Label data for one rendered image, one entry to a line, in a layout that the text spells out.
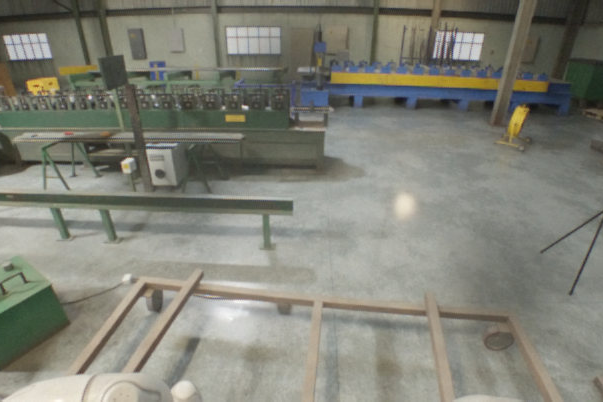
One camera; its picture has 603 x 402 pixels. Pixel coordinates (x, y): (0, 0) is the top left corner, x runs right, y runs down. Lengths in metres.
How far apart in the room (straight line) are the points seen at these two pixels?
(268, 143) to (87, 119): 2.66
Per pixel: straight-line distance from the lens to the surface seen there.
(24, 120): 6.25
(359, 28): 13.26
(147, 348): 2.07
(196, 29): 13.89
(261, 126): 4.60
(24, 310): 2.76
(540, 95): 10.84
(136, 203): 3.39
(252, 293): 2.29
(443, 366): 2.00
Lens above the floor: 1.90
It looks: 29 degrees down
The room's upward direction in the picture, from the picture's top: 1 degrees clockwise
